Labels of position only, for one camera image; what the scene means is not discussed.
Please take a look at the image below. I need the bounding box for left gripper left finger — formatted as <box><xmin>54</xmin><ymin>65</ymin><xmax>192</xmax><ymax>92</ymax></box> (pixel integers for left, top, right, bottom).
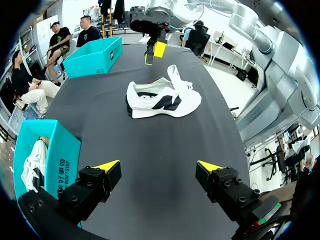
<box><xmin>56</xmin><ymin>159</ymin><xmax>123</xmax><ymax>223</ymax></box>

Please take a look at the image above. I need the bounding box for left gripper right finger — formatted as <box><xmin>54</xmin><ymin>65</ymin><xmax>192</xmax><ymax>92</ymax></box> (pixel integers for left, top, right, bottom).
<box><xmin>195</xmin><ymin>160</ymin><xmax>261</xmax><ymax>222</ymax></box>

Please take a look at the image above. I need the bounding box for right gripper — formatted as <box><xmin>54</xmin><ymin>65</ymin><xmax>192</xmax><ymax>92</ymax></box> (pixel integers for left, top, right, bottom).
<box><xmin>129</xmin><ymin>18</ymin><xmax>171</xmax><ymax>66</ymax></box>

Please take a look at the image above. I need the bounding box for white shoe with black mark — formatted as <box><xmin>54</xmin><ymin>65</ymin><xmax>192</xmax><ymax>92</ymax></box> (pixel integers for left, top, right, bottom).
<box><xmin>124</xmin><ymin>64</ymin><xmax>203</xmax><ymax>120</ymax></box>
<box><xmin>20</xmin><ymin>138</ymin><xmax>49</xmax><ymax>194</ymax></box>

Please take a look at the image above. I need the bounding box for teal box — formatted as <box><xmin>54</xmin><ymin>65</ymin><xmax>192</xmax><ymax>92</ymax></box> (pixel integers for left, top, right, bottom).
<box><xmin>13</xmin><ymin>119</ymin><xmax>83</xmax><ymax>229</ymax></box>
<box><xmin>62</xmin><ymin>36</ymin><xmax>124</xmax><ymax>80</ymax></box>

